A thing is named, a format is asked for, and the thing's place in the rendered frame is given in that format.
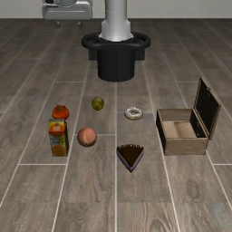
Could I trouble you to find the white sprinkled donut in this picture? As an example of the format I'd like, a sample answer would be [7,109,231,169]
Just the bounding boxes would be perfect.
[123,106,144,121]

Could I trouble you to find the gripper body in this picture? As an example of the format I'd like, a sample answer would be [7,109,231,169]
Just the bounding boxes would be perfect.
[41,0,93,21]

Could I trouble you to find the pink peach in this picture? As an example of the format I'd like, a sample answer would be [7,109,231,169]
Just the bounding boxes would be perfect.
[76,127,98,148]

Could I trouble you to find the orange juice carton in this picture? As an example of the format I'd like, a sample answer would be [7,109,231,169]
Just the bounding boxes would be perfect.
[48,118,70,158]

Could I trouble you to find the wooden box lid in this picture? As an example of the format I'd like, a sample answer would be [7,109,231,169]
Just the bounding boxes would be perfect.
[192,76,222,140]

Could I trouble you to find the red tomato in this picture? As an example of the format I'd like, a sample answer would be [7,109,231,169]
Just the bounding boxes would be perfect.
[52,104,71,121]

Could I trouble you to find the green round fruit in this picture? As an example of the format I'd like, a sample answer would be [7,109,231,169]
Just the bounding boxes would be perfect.
[91,96,105,111]

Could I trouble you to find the chocolate cake wedge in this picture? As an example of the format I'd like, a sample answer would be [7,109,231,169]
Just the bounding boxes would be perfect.
[116,143,145,173]

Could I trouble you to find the wooden box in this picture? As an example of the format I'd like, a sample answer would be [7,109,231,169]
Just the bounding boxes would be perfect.
[155,108,210,157]

